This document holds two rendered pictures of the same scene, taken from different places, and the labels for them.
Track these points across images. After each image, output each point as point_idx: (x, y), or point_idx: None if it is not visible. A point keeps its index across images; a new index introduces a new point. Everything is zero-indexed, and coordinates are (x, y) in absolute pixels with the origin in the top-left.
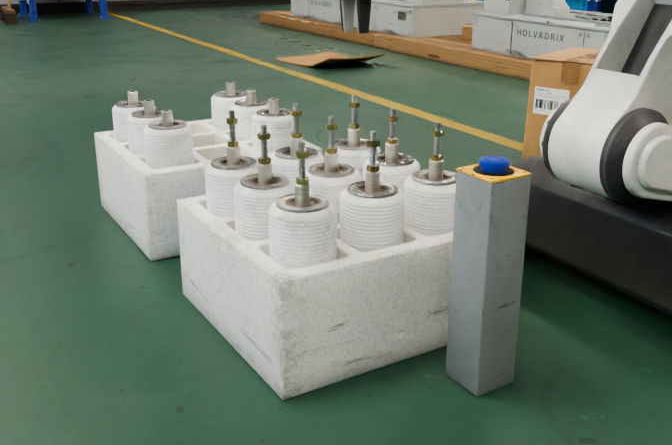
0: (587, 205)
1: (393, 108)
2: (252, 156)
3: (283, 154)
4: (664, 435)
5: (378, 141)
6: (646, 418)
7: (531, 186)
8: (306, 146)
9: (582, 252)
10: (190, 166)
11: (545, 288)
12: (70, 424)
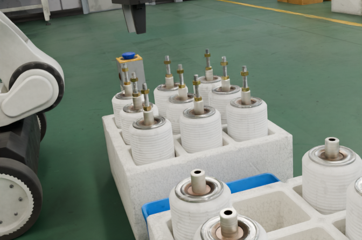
0: (28, 134)
1: (133, 72)
2: (234, 197)
3: (209, 108)
4: (99, 134)
5: (165, 60)
6: (97, 138)
7: (26, 154)
8: (163, 221)
9: (35, 161)
10: (300, 178)
11: (48, 198)
12: (315, 137)
